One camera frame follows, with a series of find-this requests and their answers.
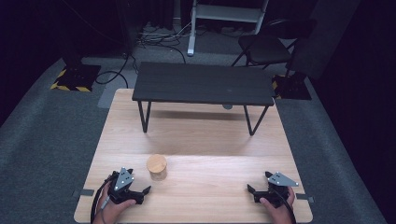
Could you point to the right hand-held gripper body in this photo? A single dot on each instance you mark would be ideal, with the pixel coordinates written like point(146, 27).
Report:
point(277, 189)

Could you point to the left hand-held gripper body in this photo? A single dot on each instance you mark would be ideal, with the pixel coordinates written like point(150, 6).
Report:
point(124, 186)

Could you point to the person's right hand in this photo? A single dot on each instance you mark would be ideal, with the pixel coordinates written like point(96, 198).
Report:
point(278, 213)

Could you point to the person's left hand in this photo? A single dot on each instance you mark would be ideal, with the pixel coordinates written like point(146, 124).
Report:
point(110, 210)

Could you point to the glass jar with wooden lid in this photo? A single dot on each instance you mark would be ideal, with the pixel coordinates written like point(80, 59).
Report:
point(157, 166)

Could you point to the grey tape strip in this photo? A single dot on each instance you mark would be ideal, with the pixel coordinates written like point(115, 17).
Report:
point(304, 198)
point(87, 192)

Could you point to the small grey round disc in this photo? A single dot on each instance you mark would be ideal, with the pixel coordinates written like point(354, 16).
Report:
point(227, 106)

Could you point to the black base with hazard tape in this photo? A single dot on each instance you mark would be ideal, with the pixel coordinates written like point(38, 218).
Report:
point(77, 77)
point(292, 87)

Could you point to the black low shelf table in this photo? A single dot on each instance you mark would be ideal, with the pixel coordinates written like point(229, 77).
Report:
point(202, 82)

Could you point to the black folding chair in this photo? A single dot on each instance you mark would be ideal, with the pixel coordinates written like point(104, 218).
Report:
point(264, 48)

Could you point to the white metal stand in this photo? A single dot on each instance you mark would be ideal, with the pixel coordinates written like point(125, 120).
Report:
point(224, 12)

